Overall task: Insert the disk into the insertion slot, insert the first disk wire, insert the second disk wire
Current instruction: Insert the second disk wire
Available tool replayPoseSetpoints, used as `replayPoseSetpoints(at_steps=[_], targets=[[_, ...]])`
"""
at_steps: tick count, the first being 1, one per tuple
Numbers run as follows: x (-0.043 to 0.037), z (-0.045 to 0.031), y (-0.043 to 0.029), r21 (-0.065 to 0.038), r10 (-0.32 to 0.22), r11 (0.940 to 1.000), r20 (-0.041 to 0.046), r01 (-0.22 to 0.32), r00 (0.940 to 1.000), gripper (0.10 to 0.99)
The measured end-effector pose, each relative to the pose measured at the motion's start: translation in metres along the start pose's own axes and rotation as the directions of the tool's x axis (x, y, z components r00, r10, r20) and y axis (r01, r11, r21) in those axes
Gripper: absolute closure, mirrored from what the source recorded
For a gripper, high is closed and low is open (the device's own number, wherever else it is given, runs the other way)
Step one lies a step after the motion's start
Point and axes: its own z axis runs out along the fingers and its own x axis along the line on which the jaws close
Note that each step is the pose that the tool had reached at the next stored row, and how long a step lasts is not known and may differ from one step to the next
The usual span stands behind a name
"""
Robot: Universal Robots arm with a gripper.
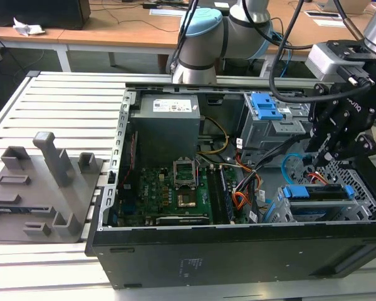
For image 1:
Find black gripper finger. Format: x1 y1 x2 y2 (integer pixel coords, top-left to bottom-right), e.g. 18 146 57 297
304 82 348 167
324 124 376 167

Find blue disk wire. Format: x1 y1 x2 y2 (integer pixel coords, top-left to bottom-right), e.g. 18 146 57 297
281 152 311 189

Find hard disk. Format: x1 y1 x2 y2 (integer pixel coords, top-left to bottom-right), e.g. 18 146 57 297
263 183 355 222

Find grey metal disk bay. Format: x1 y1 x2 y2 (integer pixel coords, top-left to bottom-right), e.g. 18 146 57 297
263 156 376 224

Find black RAM slot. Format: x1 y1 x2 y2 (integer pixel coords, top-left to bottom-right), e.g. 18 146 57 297
206 169 223 225

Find grey drive cage blue latch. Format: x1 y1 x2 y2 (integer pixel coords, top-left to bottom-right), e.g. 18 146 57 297
239 90 315 161

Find white paper sheet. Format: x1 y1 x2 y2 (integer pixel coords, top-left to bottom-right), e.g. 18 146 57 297
149 8 182 17
312 18 348 29

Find grey laptop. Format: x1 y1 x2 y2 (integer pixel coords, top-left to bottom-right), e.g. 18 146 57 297
318 0 371 15

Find dark RAM stick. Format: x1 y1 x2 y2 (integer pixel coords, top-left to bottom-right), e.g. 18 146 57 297
219 167 236 224

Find CPU socket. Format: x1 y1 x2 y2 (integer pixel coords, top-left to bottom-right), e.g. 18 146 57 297
176 191 198 209

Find grey power supply unit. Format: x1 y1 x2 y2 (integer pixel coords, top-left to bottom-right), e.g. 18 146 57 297
130 93 205 158

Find black open PC case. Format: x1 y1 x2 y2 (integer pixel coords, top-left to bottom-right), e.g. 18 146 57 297
85 82 376 290

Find black graphics card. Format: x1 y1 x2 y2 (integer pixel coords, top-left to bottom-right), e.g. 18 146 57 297
155 214 211 226

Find green motherboard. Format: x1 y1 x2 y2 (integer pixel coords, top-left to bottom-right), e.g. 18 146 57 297
117 165 252 227

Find grey parts rack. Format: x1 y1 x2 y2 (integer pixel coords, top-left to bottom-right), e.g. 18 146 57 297
0 131 106 244

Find black monitor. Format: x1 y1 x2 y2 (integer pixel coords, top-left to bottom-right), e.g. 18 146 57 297
0 0 91 31

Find crumpled white paper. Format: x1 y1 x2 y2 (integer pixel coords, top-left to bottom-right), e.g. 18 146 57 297
12 17 46 36

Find wooden desk white legs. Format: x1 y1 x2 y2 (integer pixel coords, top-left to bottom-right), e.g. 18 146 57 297
0 18 71 73

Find red disk wire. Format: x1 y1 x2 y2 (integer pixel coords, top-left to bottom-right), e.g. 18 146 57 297
306 171 330 186

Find black wire bundle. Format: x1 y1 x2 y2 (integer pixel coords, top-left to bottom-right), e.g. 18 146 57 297
233 133 311 197

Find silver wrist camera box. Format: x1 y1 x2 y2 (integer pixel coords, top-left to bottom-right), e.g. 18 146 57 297
304 40 370 83

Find thick black cable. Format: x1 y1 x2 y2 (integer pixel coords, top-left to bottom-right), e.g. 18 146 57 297
268 0 317 103

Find blue cable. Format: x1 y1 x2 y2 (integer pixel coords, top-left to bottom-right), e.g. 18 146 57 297
273 30 294 78

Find yellow wire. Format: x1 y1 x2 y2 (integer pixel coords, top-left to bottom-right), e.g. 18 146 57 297
196 116 230 156

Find orange wire bundle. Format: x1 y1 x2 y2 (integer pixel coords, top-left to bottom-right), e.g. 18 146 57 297
233 191 255 214

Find metal socket cover frame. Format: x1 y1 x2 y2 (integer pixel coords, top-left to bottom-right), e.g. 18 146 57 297
173 156 197 189

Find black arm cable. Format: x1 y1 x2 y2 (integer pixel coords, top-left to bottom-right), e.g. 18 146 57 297
165 0 200 75

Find thin red wire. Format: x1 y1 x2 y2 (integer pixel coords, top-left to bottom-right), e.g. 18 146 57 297
129 131 139 171

